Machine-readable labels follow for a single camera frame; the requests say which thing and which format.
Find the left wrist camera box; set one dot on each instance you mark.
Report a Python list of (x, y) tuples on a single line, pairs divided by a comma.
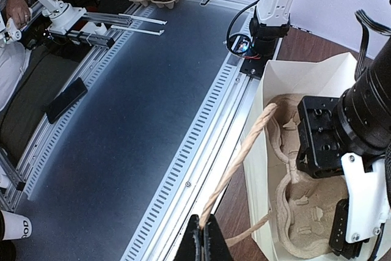
[(363, 215)]

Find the person in white shirt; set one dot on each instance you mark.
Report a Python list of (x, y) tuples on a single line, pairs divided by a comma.
[(14, 57)]

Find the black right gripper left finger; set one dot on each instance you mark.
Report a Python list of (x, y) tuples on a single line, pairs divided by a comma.
[(190, 248)]

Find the black phone on bench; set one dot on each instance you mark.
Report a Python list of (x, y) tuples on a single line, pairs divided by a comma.
[(65, 100)]

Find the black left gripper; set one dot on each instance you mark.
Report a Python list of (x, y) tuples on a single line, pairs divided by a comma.
[(325, 135)]

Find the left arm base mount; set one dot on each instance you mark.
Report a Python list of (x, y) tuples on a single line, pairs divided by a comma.
[(257, 48)]

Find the brown pulp cup carrier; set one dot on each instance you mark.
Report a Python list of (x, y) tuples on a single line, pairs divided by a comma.
[(304, 206)]

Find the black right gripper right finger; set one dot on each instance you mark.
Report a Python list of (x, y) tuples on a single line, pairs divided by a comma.
[(215, 247)]

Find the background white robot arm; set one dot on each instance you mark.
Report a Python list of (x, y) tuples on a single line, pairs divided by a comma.
[(63, 16)]

